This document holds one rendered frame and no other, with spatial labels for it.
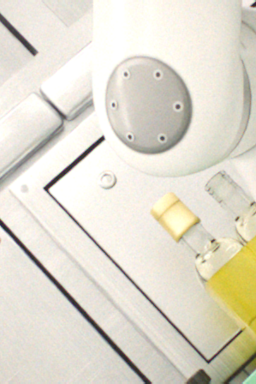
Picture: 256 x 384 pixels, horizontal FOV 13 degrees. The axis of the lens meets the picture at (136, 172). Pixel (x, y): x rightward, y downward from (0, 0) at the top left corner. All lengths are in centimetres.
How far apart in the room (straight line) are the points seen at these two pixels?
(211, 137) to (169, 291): 68
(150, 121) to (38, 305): 73
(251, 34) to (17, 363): 73
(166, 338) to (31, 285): 18
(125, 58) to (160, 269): 69
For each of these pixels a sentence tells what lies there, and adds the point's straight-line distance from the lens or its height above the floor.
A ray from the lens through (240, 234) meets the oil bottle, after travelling 120.
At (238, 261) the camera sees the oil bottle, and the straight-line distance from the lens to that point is 119.
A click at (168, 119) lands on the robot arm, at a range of 66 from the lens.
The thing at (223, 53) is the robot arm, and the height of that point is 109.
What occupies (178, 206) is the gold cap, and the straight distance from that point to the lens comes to 121.
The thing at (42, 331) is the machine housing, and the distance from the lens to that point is 137.
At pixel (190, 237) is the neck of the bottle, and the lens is 120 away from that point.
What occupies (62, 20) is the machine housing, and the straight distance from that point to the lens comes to 148.
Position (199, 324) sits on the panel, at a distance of 133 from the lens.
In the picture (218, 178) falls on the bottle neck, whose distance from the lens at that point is 122.
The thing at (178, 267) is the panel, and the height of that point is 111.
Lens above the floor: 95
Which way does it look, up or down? 12 degrees up
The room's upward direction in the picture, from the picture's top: 44 degrees counter-clockwise
